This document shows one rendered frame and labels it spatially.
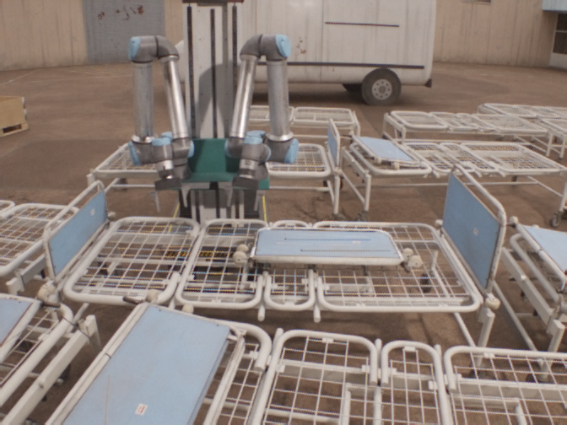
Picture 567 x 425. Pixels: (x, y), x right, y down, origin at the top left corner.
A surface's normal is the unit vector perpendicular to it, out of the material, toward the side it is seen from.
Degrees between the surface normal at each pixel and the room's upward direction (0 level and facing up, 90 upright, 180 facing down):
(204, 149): 90
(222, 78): 90
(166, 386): 7
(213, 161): 90
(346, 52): 88
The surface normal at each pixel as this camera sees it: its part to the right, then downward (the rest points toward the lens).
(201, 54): 0.05, 0.39
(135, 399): 0.14, -0.90
